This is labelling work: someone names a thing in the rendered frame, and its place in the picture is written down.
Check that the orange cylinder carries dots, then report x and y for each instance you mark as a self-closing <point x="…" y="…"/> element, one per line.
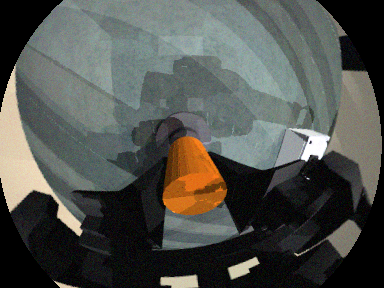
<point x="192" y="183"/>

